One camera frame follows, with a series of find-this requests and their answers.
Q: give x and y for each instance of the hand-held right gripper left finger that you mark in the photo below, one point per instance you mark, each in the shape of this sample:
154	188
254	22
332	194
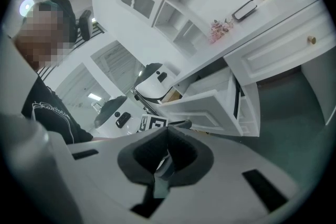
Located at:
105	178

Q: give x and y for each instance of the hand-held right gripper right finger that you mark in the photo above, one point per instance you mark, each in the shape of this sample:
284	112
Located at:
223	186

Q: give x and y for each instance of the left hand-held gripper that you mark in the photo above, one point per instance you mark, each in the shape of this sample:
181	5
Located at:
153	123

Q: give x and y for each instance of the wide white desk drawer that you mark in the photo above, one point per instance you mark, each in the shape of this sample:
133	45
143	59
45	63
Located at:
275	57

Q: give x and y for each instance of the white desk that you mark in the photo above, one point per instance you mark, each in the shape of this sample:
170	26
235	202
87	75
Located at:
273	17

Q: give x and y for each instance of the rectangular ceiling light panel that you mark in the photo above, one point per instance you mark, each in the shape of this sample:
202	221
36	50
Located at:
95	96

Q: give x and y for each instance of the white ceiling vent grille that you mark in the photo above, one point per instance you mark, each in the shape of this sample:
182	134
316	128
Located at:
118	65

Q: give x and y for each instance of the pink flower bouquet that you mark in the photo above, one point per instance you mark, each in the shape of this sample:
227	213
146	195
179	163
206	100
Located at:
220	30

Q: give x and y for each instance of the white hutch shelf unit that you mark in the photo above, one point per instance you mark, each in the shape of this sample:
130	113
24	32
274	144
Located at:
178	10

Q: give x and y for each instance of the arched glass cabinet door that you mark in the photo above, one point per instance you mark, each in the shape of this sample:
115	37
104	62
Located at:
137	2

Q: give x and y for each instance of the black white rectangular device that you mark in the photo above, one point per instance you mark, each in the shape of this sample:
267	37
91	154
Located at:
245	11

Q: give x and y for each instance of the person's head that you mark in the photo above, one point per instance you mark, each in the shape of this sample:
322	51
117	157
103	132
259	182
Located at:
42	36

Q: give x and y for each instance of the round ceiling light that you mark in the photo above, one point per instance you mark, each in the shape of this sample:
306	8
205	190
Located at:
27	7

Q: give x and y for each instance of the black head-worn camera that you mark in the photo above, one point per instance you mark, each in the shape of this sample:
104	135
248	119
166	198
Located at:
85	25

